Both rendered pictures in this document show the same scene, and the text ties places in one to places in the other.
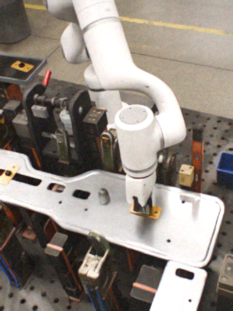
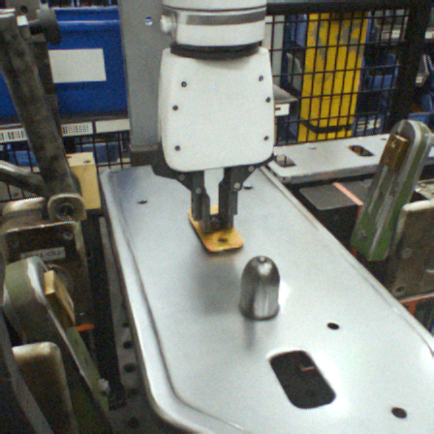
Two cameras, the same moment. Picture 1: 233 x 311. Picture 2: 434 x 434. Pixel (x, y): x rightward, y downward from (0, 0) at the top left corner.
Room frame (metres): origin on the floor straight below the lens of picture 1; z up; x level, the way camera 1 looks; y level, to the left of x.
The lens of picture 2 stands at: (0.96, 0.25, 1.26)
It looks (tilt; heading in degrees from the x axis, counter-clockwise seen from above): 30 degrees down; 222
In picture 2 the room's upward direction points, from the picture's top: straight up
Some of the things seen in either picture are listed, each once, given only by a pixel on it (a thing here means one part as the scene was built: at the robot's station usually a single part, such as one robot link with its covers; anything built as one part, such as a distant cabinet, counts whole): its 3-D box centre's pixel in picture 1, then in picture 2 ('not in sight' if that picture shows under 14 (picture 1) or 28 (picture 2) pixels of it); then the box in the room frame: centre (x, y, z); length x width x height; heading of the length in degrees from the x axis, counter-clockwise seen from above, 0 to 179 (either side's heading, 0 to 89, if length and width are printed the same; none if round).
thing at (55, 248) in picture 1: (68, 270); not in sight; (0.59, 0.21, 0.84); 0.11 x 0.08 x 0.29; 150
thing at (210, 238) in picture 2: (145, 208); (214, 222); (0.64, -0.05, 1.01); 0.08 x 0.04 x 0.01; 60
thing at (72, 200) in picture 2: not in sight; (66, 207); (0.78, -0.10, 1.06); 0.03 x 0.01 x 0.03; 150
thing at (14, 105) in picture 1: (28, 145); not in sight; (1.11, 0.33, 0.90); 0.05 x 0.05 x 0.40; 60
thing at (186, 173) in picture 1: (186, 208); (98, 297); (0.71, -0.18, 0.88); 0.04 x 0.04 x 0.36; 60
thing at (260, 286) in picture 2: (103, 196); (260, 290); (0.71, 0.06, 1.02); 0.03 x 0.03 x 0.07
